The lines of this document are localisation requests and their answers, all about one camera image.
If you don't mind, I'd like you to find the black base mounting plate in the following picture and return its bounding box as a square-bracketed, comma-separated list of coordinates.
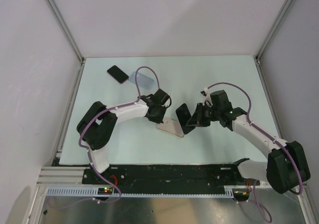
[81, 163, 260, 196]

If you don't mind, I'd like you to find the left controller board with LEDs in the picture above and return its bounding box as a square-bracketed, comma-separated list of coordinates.
[98, 187, 114, 195]

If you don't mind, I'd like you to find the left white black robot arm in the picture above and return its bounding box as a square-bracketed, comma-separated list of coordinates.
[76, 89, 171, 184]

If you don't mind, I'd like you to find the translucent blue phone case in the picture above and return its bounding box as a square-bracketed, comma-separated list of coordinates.
[129, 72, 155, 89]

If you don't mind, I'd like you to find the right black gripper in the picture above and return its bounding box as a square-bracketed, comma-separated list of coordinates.
[186, 103, 220, 127]

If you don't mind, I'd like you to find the right aluminium frame post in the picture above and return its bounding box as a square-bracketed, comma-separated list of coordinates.
[255, 0, 296, 65]

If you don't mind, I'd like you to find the aluminium frame post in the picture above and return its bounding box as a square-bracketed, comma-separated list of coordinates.
[255, 0, 296, 65]
[45, 0, 85, 65]

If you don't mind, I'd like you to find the black smartphone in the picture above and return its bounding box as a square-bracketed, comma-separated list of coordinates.
[175, 103, 195, 135]

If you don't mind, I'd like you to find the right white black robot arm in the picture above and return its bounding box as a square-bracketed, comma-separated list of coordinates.
[186, 90, 311, 194]

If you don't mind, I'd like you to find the left aluminium frame post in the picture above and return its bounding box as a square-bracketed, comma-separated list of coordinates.
[45, 0, 85, 65]

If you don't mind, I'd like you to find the right controller board with wires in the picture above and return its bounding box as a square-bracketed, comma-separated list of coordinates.
[232, 189, 250, 202]

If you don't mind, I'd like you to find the front aluminium frame rail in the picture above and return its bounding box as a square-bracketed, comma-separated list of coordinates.
[37, 166, 86, 186]

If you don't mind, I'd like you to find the beige phone case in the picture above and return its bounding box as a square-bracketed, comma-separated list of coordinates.
[157, 117, 184, 138]

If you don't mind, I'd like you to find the white slotted cable duct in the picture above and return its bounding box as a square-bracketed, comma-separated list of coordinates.
[47, 187, 234, 198]

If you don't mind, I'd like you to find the black phone with red edge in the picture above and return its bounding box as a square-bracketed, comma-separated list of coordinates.
[107, 65, 129, 84]

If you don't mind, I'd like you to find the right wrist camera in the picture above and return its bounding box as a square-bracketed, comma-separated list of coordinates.
[200, 87, 212, 106]

